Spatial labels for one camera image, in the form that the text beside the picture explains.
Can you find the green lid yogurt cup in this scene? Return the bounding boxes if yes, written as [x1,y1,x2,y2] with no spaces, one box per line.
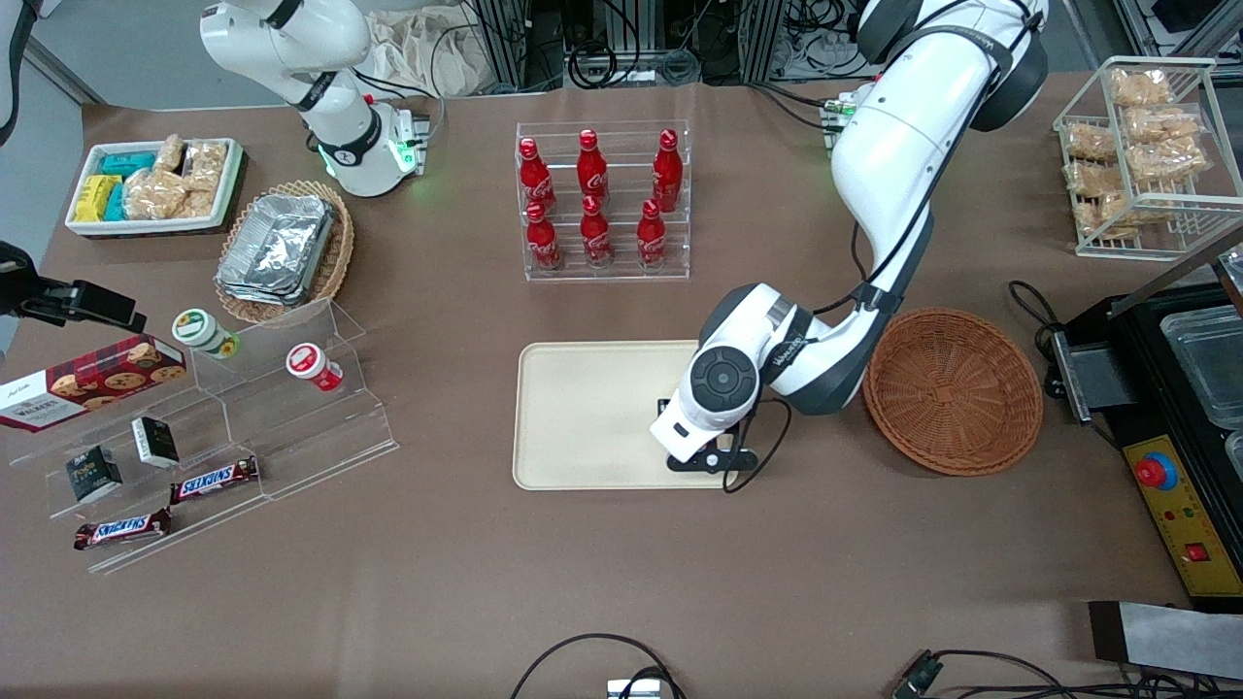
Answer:
[172,308,241,361]

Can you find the round brown wicker basket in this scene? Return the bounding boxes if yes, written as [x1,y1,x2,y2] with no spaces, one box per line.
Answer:
[862,308,1045,478]

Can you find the aluminium frame rack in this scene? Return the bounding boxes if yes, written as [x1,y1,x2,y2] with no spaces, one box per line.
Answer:
[468,0,789,93]

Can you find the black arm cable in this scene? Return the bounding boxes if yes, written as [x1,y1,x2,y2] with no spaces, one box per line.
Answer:
[723,19,1035,493]

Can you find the stacked aluminium foil trays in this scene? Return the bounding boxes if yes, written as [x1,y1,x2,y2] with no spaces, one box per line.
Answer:
[216,194,337,308]

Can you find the clear acrylic step stand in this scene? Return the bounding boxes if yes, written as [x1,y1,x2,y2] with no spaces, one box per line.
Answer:
[8,296,400,576]

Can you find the yellow control panel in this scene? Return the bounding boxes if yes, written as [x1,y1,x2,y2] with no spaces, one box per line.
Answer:
[1122,436,1243,599]

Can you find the yellow snack packet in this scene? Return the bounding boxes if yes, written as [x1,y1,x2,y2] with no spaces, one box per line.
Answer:
[75,175,122,222]

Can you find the black mounted device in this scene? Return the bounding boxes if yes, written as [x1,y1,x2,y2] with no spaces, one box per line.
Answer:
[0,241,148,334]

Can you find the grey metal plate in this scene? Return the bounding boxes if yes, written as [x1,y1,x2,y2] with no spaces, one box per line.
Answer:
[1088,600,1243,682]

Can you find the metal machine lid bar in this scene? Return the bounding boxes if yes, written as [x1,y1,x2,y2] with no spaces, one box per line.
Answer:
[1110,225,1243,319]

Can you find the red cola bottle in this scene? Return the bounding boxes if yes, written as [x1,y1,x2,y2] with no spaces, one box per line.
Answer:
[636,199,669,270]
[519,137,557,213]
[652,128,685,211]
[525,201,564,272]
[577,129,610,203]
[580,195,616,269]

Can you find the white rectangular snack bin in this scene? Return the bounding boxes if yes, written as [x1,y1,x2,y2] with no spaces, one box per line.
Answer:
[65,138,246,238]

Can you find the brown Snickers bar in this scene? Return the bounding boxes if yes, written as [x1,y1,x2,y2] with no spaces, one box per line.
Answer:
[170,455,260,505]
[74,508,173,551]

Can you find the red tartan cookie box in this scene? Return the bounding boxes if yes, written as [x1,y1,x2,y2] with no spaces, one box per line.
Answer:
[0,333,187,434]

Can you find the black cable with plug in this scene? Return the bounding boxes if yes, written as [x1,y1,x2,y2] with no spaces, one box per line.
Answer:
[891,649,1243,699]

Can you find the cream plastic tray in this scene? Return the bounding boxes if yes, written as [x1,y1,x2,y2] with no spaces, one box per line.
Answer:
[512,340,739,491]

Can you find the white wire rack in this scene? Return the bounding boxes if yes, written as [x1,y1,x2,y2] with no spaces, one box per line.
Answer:
[1053,55,1243,261]

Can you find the red lid yogurt cup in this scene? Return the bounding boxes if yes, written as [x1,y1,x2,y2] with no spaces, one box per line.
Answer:
[286,343,345,394]

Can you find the black machine power cable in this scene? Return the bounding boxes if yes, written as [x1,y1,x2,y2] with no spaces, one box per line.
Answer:
[1008,280,1071,401]

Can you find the red emergency stop button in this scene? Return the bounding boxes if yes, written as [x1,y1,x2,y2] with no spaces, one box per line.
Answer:
[1135,452,1180,493]

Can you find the oval tan wicker basket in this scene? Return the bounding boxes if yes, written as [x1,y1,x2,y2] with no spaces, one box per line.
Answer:
[214,180,355,326]

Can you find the clear acrylic bottle rack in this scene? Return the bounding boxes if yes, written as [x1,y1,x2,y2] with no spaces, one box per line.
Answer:
[515,119,692,283]

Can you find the small black box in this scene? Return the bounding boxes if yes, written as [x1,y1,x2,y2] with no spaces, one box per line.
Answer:
[131,416,182,470]
[65,445,124,504]

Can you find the grey metal side bracket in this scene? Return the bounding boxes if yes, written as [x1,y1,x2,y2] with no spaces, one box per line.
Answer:
[1052,330,1139,424]

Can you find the black sealing machine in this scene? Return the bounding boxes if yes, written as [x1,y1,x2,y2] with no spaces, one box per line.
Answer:
[1054,243,1243,615]

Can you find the black looped cable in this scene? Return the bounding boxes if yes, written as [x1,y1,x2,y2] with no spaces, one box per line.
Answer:
[510,633,687,699]

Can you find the beige cloth bag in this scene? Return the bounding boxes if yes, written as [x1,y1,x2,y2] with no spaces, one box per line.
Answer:
[364,8,496,98]

